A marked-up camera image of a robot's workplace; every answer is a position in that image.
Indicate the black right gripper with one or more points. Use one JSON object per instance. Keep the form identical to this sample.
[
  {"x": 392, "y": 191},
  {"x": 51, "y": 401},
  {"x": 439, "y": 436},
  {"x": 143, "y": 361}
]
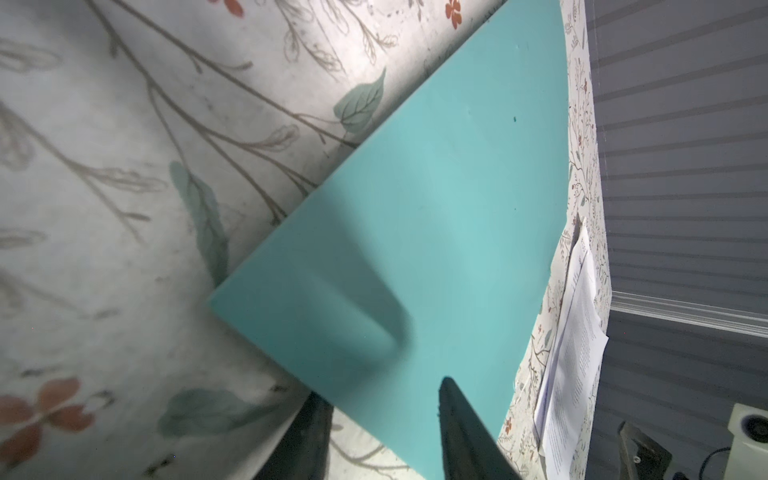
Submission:
[{"x": 641, "y": 458}]

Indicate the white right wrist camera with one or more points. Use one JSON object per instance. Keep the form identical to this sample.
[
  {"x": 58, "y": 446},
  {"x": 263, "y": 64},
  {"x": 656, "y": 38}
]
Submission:
[{"x": 747, "y": 458}]

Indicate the printed white paper sheet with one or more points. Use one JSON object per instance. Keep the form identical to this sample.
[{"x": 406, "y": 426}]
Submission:
[{"x": 572, "y": 366}]

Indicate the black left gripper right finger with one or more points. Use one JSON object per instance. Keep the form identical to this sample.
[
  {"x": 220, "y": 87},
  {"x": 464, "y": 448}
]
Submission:
[{"x": 468, "y": 450}]

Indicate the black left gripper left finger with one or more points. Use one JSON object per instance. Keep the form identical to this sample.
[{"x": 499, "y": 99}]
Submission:
[{"x": 302, "y": 453}]

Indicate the teal file folder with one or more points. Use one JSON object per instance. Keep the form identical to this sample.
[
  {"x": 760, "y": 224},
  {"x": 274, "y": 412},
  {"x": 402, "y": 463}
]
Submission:
[{"x": 427, "y": 253}]

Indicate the white paper sheet underneath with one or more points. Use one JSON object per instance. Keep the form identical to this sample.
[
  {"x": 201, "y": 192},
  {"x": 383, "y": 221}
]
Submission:
[{"x": 576, "y": 234}]

